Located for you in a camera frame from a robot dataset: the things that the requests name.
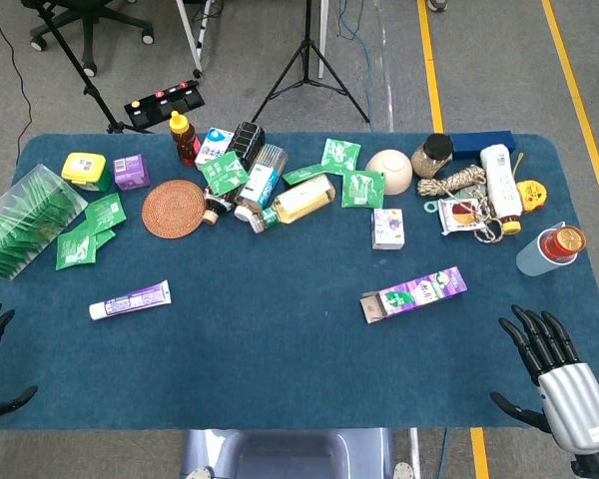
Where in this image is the braided rope bundle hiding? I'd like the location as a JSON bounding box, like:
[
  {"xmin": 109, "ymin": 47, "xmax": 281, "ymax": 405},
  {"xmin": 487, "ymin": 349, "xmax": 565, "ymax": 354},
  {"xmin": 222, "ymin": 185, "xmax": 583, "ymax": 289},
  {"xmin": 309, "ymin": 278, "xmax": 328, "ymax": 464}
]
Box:
[{"xmin": 417, "ymin": 164, "xmax": 505, "ymax": 244}]

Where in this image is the red bottle orange lid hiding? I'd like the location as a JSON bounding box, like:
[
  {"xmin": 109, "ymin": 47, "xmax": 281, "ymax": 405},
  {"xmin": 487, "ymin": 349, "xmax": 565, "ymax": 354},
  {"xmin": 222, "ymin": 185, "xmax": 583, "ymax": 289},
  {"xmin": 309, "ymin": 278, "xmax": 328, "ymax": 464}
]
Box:
[{"xmin": 538, "ymin": 225, "xmax": 588, "ymax": 263}]

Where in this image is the clear bottle blue label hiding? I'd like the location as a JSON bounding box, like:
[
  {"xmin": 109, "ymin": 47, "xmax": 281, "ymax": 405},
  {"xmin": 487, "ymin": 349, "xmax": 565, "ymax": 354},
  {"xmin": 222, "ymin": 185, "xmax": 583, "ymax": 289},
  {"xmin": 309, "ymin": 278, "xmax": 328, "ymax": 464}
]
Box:
[{"xmin": 233, "ymin": 143, "xmax": 290, "ymax": 223}]

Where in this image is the small purple box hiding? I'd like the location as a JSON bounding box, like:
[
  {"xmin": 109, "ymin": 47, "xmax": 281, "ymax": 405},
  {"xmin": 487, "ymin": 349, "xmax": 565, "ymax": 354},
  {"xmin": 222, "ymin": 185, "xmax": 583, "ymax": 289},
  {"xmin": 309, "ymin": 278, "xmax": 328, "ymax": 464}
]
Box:
[{"xmin": 112, "ymin": 153, "xmax": 152, "ymax": 193}]

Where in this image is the glass jar black lid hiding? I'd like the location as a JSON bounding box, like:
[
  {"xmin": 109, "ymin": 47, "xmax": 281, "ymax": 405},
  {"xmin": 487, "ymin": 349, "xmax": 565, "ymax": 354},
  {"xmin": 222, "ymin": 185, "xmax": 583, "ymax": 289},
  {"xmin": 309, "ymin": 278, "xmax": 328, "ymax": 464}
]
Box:
[{"xmin": 410, "ymin": 133, "xmax": 454, "ymax": 180}]

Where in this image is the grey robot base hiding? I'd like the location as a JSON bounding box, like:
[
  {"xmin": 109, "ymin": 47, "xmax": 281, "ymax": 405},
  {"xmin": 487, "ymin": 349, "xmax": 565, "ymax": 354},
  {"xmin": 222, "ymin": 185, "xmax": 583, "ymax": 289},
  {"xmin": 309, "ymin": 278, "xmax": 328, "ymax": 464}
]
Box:
[{"xmin": 179, "ymin": 427, "xmax": 396, "ymax": 479}]

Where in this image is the black three-pedal foot switch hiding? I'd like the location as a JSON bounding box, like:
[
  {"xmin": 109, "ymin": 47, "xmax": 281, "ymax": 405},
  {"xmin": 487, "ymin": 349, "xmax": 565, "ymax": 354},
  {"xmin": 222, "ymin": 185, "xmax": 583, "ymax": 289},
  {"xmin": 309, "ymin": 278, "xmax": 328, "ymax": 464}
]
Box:
[{"xmin": 123, "ymin": 79, "xmax": 206, "ymax": 127}]

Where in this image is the white box purple print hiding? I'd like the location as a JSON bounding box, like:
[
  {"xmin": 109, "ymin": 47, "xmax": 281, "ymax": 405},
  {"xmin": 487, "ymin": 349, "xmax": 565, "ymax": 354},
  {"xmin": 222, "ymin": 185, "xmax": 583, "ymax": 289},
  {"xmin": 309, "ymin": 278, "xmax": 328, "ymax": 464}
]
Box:
[{"xmin": 370, "ymin": 208, "xmax": 406, "ymax": 250}]

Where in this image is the dark blue box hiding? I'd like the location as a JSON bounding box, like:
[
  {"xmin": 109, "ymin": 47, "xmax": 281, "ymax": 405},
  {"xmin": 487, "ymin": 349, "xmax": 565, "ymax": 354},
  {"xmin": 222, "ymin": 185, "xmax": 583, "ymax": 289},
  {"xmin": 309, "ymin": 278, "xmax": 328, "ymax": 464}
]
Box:
[{"xmin": 449, "ymin": 130, "xmax": 518, "ymax": 161}]

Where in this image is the green container yellow lid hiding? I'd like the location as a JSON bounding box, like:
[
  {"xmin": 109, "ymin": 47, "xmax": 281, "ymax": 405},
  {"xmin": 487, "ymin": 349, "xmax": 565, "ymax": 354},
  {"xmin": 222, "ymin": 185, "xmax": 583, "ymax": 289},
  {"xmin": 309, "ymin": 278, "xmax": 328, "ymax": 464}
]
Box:
[{"xmin": 61, "ymin": 152, "xmax": 113, "ymax": 193}]

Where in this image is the blue table cloth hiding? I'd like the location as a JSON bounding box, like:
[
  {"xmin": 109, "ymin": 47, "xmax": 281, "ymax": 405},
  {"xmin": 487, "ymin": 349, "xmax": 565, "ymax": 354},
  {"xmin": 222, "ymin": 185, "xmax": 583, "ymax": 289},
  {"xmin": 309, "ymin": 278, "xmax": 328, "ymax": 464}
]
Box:
[{"xmin": 0, "ymin": 131, "xmax": 599, "ymax": 431}]

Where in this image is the white vertical post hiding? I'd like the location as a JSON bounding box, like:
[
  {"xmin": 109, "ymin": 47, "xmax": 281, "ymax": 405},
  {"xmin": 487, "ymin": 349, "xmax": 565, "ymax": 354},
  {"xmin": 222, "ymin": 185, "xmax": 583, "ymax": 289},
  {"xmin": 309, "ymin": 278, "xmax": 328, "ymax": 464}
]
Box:
[{"xmin": 317, "ymin": 0, "xmax": 329, "ymax": 80}]

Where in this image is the white blue carton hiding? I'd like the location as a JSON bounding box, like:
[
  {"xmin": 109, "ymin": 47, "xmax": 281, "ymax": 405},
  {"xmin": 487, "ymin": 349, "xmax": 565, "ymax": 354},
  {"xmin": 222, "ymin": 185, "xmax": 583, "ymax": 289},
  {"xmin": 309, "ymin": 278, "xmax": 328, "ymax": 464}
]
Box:
[{"xmin": 194, "ymin": 127, "xmax": 236, "ymax": 169}]

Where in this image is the round woven coaster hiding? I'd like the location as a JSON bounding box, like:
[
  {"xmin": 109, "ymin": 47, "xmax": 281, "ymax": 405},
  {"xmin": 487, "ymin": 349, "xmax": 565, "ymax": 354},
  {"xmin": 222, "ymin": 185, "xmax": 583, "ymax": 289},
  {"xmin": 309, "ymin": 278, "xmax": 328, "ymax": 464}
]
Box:
[{"xmin": 141, "ymin": 179, "xmax": 208, "ymax": 240}]

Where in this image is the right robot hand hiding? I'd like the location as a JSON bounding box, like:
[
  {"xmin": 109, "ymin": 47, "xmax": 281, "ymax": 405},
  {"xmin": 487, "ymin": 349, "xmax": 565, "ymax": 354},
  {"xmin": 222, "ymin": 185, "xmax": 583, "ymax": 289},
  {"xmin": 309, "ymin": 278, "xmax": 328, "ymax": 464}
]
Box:
[{"xmin": 489, "ymin": 304, "xmax": 599, "ymax": 456}]

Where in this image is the black tripod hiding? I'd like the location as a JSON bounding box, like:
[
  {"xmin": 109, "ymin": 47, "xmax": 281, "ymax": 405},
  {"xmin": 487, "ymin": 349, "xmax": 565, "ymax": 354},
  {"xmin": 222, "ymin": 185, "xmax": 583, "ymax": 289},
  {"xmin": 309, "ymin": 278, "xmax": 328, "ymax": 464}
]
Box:
[{"xmin": 251, "ymin": 0, "xmax": 371, "ymax": 125}]

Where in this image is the black floor cable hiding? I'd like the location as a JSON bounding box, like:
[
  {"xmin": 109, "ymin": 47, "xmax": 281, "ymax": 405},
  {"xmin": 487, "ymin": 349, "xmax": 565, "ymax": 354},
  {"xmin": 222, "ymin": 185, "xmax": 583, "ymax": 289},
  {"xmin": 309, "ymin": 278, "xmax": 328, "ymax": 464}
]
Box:
[{"xmin": 0, "ymin": 0, "xmax": 34, "ymax": 166}]

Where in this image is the beige bowl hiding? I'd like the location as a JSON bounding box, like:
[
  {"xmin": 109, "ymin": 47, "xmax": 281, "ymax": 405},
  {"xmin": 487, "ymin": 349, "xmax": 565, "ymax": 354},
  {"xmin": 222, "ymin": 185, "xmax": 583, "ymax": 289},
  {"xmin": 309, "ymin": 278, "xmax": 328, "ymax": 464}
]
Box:
[{"xmin": 364, "ymin": 148, "xmax": 414, "ymax": 197}]

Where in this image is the white frame leg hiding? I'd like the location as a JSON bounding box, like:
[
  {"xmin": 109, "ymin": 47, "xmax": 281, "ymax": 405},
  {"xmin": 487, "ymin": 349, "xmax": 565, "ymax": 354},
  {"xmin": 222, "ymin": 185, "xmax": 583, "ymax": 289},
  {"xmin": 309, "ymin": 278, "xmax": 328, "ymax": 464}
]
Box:
[{"xmin": 175, "ymin": 0, "xmax": 216, "ymax": 79}]

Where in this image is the yellow liquid bottle green label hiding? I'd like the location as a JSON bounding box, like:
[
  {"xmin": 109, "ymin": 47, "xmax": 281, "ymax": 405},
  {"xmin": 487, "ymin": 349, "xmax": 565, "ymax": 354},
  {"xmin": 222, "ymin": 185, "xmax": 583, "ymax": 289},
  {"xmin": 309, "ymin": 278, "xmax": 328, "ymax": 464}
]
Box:
[{"xmin": 249, "ymin": 174, "xmax": 337, "ymax": 235}]

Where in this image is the black light stand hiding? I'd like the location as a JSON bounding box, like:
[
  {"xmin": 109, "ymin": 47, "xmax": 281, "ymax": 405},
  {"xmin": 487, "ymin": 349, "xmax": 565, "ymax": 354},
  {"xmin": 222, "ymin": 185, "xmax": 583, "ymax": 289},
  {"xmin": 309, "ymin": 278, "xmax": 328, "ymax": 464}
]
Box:
[{"xmin": 32, "ymin": 0, "xmax": 156, "ymax": 135}]

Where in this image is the blue floor cable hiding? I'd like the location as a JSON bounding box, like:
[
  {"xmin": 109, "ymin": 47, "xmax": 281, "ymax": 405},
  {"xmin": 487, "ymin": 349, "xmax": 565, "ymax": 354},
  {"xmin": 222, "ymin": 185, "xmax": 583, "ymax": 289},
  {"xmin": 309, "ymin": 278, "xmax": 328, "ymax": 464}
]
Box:
[{"xmin": 336, "ymin": 0, "xmax": 375, "ymax": 126}]

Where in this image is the honey bottle yellow cap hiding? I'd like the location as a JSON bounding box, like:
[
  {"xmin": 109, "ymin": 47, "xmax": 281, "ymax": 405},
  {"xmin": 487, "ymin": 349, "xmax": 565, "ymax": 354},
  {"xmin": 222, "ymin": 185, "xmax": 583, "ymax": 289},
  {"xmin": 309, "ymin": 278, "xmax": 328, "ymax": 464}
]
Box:
[{"xmin": 169, "ymin": 110, "xmax": 203, "ymax": 168}]

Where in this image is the purple toothpaste box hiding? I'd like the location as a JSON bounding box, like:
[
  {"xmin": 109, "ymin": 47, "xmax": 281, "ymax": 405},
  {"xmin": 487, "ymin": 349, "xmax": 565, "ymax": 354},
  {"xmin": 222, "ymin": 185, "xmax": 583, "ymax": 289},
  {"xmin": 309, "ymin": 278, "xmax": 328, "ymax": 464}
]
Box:
[{"xmin": 359, "ymin": 265, "xmax": 468, "ymax": 325}]

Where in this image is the black office chair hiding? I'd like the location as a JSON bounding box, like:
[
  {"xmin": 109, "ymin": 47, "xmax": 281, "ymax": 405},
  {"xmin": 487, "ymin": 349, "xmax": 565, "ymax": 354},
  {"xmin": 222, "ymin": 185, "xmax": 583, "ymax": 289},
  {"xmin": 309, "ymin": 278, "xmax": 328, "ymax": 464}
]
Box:
[{"xmin": 19, "ymin": 0, "xmax": 156, "ymax": 78}]

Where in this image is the purple white toothpaste tube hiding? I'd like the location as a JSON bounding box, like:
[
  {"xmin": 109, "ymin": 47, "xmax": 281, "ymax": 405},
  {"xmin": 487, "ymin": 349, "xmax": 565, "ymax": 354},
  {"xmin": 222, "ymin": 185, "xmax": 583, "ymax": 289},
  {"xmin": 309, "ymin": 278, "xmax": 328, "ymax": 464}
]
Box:
[{"xmin": 88, "ymin": 279, "xmax": 173, "ymax": 321}]

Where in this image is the white bottle yellow cap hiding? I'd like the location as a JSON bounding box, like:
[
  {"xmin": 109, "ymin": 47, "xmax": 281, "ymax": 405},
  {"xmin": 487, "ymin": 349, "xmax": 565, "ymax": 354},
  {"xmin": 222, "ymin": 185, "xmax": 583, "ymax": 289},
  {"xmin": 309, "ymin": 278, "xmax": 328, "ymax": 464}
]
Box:
[{"xmin": 479, "ymin": 143, "xmax": 524, "ymax": 236}]

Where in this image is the clear bag of green packets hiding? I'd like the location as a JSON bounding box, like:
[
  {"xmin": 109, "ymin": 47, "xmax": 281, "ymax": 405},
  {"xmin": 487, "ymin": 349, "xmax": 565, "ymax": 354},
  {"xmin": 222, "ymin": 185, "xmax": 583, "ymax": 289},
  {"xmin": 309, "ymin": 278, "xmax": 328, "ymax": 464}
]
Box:
[{"xmin": 0, "ymin": 163, "xmax": 90, "ymax": 280}]

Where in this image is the clear plastic cup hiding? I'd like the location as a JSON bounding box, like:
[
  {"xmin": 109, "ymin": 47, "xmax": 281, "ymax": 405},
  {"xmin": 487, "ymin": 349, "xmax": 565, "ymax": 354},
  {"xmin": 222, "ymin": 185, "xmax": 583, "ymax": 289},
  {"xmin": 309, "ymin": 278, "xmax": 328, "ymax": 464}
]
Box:
[{"xmin": 515, "ymin": 221, "xmax": 580, "ymax": 277}]

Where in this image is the dark bottle with cork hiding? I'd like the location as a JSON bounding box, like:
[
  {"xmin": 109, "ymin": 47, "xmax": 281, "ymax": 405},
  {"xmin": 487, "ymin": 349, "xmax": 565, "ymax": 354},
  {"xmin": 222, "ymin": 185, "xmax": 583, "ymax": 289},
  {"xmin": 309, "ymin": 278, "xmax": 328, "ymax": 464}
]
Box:
[{"xmin": 202, "ymin": 121, "xmax": 267, "ymax": 225}]

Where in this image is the white red snack packet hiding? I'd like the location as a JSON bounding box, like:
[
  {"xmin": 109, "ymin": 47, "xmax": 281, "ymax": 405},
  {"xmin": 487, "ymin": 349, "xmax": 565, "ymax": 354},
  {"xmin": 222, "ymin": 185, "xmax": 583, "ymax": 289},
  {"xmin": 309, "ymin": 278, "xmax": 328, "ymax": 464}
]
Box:
[{"xmin": 437, "ymin": 197, "xmax": 486, "ymax": 237}]

